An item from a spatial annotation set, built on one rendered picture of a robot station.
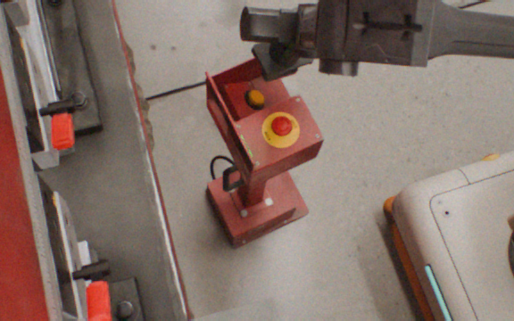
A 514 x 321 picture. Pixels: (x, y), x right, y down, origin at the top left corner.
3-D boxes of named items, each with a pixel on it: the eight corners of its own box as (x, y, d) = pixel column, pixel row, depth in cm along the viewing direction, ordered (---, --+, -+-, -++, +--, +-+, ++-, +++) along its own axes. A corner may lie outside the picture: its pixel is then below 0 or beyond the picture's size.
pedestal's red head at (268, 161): (317, 157, 149) (330, 127, 132) (248, 189, 146) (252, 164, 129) (274, 77, 154) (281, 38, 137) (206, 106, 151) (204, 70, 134)
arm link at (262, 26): (326, 60, 116) (331, 4, 114) (257, 54, 112) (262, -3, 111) (300, 56, 127) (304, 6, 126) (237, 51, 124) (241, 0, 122)
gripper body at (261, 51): (249, 50, 130) (261, 28, 124) (295, 36, 135) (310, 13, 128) (264, 80, 129) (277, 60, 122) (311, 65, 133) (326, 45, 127)
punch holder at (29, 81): (62, 169, 92) (29, 125, 77) (-6, 185, 91) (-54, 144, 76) (40, 64, 96) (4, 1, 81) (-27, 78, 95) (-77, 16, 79)
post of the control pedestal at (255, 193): (262, 200, 202) (278, 137, 150) (245, 208, 201) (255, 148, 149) (254, 183, 203) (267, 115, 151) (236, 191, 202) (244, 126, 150)
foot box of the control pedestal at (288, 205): (310, 213, 214) (315, 203, 202) (234, 250, 209) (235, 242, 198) (279, 155, 218) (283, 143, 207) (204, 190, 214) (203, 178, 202)
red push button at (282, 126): (294, 135, 138) (296, 129, 135) (276, 144, 137) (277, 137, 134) (285, 118, 139) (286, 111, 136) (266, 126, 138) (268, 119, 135)
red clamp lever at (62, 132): (74, 135, 79) (72, 94, 87) (36, 144, 78) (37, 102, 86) (78, 149, 80) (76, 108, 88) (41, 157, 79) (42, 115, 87)
